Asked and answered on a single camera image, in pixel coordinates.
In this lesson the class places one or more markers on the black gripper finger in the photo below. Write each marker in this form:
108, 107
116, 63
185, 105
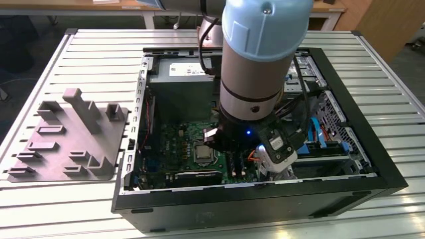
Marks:
209, 138

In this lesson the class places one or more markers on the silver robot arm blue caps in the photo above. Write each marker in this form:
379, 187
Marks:
252, 74

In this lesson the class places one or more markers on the green motherboard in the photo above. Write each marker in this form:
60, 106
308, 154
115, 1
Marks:
172, 149

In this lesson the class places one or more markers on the black open PC case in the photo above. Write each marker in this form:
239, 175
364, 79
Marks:
232, 206

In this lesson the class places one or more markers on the black graphics card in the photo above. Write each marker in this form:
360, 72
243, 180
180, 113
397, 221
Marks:
199, 175

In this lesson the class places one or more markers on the hard disk in blue carrier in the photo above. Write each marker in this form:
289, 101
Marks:
332, 149

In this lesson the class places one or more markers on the CPU socket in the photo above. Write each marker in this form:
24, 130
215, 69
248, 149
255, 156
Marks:
204, 162

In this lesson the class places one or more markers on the silver CPU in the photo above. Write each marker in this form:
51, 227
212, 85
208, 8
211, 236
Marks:
201, 154

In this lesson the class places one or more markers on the grey chair base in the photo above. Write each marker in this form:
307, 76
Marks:
419, 42

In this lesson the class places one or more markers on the grey power supply unit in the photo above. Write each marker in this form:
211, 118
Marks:
179, 99

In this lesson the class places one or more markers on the metal drive cage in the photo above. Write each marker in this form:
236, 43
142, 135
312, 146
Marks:
312, 72

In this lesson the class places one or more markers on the wooden desk white frame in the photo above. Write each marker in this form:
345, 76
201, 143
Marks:
83, 7

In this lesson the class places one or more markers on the metal disk bay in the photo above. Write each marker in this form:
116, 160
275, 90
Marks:
332, 161

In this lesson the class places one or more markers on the blue VGA port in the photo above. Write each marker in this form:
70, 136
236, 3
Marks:
135, 181

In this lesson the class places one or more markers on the wooden cabinet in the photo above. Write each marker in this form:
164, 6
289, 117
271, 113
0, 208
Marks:
381, 25

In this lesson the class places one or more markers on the grey plastic parts rack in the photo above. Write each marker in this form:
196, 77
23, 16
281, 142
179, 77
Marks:
83, 142

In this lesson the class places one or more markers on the dark office chair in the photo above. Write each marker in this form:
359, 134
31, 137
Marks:
16, 49

